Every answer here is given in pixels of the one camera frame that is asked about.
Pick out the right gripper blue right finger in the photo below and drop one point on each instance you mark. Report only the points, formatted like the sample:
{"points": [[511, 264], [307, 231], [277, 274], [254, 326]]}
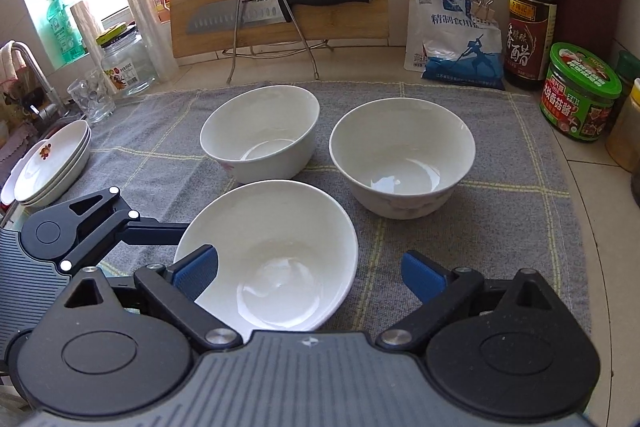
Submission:
{"points": [[425, 278]]}

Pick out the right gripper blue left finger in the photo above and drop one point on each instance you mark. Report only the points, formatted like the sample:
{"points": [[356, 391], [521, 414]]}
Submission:
{"points": [[192, 274]]}

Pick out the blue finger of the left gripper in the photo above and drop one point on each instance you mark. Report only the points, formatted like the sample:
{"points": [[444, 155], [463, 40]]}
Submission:
{"points": [[150, 232]]}

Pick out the white bowl front pale flowers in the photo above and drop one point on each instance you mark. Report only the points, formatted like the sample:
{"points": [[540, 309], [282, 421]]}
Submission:
{"points": [[287, 256]]}

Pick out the white plate with brown stain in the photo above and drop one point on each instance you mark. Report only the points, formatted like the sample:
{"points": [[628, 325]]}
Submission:
{"points": [[54, 166]]}

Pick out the white bowl small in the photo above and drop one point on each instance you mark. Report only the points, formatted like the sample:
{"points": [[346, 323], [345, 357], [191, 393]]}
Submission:
{"points": [[402, 158]]}

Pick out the white bowl pink flowers large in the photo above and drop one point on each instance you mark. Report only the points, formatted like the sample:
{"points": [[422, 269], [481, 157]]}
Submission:
{"points": [[267, 133]]}

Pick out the white plate fruit print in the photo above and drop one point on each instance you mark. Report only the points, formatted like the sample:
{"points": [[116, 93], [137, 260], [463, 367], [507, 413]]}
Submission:
{"points": [[50, 160]]}

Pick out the steel kitchen faucet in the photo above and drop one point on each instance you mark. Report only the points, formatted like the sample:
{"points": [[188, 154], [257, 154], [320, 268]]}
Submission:
{"points": [[24, 85]]}

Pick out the clear drinking glass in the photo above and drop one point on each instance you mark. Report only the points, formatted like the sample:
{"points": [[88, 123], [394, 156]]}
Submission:
{"points": [[91, 95]]}

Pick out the tall plastic wrap roll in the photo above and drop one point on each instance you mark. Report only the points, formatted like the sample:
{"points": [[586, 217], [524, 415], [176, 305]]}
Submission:
{"points": [[157, 38]]}

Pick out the glass jar green lid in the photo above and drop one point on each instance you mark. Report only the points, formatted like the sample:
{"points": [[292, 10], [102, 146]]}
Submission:
{"points": [[126, 61]]}

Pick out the short plastic wrap roll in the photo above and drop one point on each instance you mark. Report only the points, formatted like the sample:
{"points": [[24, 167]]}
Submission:
{"points": [[90, 29]]}

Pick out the green dish soap bottle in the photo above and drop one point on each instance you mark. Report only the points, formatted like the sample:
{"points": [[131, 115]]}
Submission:
{"points": [[65, 32]]}

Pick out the green lid sauce jar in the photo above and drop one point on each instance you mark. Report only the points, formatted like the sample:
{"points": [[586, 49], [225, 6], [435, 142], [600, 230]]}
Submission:
{"points": [[579, 92]]}

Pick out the yellow lid spice jar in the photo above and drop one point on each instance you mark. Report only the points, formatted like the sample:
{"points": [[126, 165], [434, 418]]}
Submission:
{"points": [[623, 142]]}

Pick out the salt bag white blue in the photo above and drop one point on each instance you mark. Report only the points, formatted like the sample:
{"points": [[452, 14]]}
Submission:
{"points": [[448, 42]]}

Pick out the dark vinegar bottle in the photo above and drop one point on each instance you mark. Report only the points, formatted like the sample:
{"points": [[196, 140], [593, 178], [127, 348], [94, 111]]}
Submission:
{"points": [[528, 42]]}

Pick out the wire cutting board stand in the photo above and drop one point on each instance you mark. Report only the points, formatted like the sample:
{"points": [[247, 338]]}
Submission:
{"points": [[283, 40]]}

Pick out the kitchen knife black handle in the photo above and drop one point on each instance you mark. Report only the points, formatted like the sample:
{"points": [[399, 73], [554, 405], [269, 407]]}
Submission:
{"points": [[221, 16]]}

